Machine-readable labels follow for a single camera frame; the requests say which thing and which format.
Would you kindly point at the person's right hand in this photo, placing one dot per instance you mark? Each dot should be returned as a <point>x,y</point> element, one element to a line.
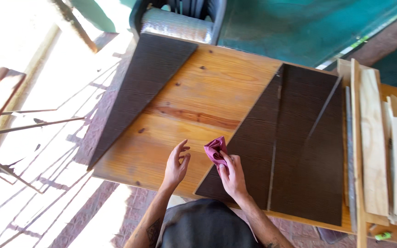
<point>234,179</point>

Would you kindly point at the person's left hand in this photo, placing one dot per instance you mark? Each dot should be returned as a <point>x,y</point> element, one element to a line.
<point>173,170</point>

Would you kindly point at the dark red cloth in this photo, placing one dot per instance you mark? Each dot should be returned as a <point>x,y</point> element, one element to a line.
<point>214,150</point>

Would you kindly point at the dark brown wedge wood panel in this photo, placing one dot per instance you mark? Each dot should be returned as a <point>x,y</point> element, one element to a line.
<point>253,151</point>

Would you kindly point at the person's black shirt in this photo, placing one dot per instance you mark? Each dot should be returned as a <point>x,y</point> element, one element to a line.
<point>205,227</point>

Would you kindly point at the dark brown rectangular wood panel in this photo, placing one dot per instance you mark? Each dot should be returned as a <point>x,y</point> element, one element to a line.
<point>305,172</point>

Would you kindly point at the dark brown triangular wood panel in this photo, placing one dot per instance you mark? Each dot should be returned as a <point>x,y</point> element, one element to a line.
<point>140,86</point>

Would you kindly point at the grey metal bar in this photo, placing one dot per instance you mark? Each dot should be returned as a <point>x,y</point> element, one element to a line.
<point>350,172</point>

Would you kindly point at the pile of light wood planks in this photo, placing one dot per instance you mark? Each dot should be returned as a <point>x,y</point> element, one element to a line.
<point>374,155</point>

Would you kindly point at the silver foil roll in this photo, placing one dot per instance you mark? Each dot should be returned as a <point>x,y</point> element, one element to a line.
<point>176,24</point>

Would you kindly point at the black plastic chair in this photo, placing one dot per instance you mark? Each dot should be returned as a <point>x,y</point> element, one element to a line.
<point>215,20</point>

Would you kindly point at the small green object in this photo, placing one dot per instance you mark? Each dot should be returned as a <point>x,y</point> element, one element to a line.
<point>383,236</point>

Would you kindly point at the teal tarp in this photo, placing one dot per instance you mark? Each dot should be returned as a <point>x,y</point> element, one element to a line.
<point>288,27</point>

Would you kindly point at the brown wooden beam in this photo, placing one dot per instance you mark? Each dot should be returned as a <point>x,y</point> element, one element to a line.
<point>76,26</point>

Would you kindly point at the rusty metal frame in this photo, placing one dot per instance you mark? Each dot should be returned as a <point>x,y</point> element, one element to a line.
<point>9,124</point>

